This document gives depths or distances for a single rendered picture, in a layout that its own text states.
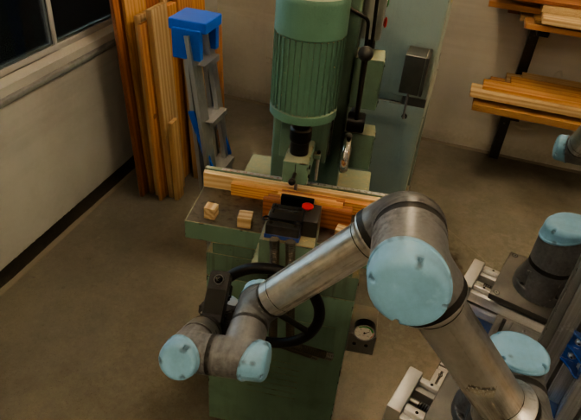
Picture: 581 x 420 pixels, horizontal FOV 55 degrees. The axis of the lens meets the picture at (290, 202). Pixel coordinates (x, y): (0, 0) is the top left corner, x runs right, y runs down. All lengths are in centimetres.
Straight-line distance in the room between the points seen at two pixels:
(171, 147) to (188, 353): 207
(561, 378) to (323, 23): 96
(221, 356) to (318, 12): 75
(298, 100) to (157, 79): 158
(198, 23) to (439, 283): 166
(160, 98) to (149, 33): 33
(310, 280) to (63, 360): 159
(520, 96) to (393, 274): 274
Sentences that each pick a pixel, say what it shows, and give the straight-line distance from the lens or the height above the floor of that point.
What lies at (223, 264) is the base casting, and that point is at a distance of 161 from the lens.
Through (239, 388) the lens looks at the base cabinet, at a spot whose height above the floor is 21.
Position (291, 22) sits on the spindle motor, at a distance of 131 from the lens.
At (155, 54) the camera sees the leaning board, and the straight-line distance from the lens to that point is 283.
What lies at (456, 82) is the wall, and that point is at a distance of 389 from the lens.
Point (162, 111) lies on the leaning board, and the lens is 294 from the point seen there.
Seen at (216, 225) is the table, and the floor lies 90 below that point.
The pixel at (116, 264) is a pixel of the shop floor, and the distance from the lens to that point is 280.
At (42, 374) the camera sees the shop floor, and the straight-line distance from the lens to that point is 243.
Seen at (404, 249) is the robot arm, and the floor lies 137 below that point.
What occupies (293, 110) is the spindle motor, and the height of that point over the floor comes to 124.
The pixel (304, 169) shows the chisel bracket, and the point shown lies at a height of 105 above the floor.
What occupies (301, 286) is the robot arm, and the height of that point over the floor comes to 114.
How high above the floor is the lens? 185
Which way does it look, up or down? 35 degrees down
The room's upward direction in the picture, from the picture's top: 5 degrees clockwise
